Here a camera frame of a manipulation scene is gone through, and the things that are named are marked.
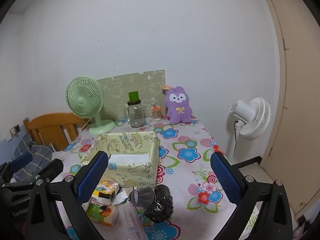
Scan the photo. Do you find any glass jar with black lid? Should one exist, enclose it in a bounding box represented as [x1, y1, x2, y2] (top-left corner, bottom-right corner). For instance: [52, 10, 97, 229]
[127, 100, 145, 128]

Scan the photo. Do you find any grey drawstring pouch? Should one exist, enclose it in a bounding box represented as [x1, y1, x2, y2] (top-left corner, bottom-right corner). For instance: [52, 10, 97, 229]
[129, 187, 156, 205]

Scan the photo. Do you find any beige door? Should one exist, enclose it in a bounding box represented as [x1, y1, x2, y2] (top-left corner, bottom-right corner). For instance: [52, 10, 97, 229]
[257, 0, 320, 218]

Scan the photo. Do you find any patterned fabric storage box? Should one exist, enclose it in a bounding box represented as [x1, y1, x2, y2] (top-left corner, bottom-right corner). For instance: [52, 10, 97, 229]
[80, 131, 160, 188]

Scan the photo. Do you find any clear plastic bag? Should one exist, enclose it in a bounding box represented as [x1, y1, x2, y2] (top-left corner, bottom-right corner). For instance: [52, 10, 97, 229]
[114, 192, 148, 240]

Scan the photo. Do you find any green desk fan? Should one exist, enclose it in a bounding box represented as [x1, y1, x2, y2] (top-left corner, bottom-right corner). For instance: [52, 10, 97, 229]
[66, 77, 116, 135]

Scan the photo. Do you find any white standing fan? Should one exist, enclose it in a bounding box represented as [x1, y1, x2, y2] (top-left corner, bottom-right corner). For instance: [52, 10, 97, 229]
[226, 97, 271, 158]

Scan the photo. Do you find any toothpick jar with orange lid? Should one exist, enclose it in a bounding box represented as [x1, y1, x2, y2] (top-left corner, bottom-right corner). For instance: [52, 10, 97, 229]
[151, 106, 162, 121]

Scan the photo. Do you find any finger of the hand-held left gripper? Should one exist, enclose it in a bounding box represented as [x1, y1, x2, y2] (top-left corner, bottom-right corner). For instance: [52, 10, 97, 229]
[10, 152, 33, 173]
[35, 158, 64, 183]

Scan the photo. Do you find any green patterned board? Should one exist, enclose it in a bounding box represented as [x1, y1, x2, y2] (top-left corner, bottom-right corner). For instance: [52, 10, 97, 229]
[96, 70, 166, 122]

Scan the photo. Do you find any plaid grey bedding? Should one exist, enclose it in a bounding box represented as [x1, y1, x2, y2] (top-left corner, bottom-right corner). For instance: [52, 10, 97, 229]
[0, 132, 56, 180]

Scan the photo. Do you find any purple plush bunny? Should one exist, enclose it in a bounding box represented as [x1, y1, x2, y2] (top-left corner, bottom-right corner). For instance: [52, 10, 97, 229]
[164, 86, 193, 124]

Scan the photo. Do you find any black fan cable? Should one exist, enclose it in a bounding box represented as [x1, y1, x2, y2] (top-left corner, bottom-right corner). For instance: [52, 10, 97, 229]
[234, 120, 244, 153]

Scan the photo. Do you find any colourful tissue pack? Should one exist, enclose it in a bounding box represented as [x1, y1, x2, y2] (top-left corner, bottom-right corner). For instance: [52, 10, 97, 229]
[86, 176, 120, 227]

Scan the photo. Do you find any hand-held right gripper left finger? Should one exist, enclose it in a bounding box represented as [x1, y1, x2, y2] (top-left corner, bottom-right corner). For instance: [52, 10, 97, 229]
[24, 151, 109, 240]

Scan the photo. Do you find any clear glass mug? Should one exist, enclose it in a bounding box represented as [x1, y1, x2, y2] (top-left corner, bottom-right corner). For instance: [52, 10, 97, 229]
[117, 106, 129, 122]

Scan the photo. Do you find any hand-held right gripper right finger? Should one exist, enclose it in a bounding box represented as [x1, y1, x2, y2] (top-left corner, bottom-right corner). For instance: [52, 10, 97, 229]
[210, 151, 293, 240]

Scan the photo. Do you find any wooden bed headboard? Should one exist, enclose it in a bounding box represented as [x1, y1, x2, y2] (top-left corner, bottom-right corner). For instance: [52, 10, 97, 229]
[23, 112, 87, 152]

